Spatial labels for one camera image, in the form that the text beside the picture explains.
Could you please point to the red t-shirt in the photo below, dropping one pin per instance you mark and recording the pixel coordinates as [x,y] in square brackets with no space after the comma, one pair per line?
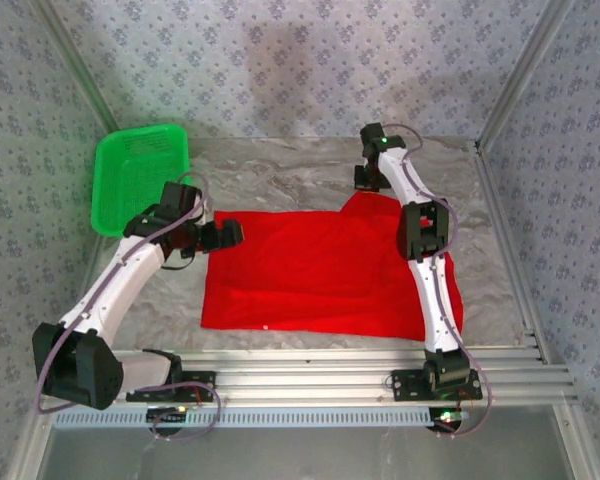
[305,275]

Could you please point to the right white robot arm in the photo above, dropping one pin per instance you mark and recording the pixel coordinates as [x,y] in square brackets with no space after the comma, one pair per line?
[437,300]

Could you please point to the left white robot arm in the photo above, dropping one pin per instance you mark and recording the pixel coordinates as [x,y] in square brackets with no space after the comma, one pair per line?
[115,285]

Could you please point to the green plastic basket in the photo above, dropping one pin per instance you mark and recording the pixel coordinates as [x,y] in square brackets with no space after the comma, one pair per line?
[130,170]

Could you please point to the black circuit board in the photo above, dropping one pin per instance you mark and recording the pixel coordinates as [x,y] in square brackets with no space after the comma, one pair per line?
[447,420]
[167,417]

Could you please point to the grey metal panel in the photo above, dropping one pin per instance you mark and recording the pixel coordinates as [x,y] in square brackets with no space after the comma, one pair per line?
[305,455]

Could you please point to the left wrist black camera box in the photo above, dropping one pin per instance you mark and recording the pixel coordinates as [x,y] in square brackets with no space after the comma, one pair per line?
[180,196]

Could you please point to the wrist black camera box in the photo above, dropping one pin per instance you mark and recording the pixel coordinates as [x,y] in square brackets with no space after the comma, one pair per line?
[180,196]
[370,132]

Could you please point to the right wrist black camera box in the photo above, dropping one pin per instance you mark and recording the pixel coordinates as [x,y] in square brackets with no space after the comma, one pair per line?
[370,132]

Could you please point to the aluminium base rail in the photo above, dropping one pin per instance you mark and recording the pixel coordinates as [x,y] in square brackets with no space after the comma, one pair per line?
[305,380]

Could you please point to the short aluminium frame post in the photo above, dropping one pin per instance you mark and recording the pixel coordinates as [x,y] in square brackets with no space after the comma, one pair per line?
[577,445]

